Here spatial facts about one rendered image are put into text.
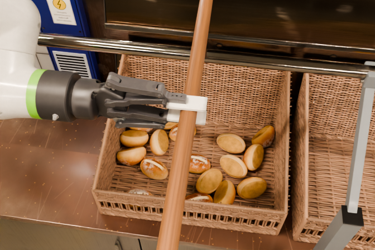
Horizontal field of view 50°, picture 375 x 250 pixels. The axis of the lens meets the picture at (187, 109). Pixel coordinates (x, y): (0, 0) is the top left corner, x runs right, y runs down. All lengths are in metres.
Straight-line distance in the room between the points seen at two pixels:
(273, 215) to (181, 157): 0.56
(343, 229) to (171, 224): 0.47
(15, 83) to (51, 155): 0.74
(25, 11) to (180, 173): 0.40
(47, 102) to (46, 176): 0.72
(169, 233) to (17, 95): 0.36
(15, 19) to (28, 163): 0.78
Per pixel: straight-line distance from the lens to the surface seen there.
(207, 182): 1.27
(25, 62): 0.78
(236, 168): 1.30
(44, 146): 1.50
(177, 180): 0.62
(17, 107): 0.76
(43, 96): 0.73
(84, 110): 0.72
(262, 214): 1.16
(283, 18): 1.24
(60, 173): 1.42
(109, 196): 1.19
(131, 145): 1.37
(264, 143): 1.38
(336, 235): 0.99
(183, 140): 0.66
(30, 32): 0.79
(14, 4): 0.78
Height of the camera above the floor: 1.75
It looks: 51 degrees down
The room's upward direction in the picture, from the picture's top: straight up
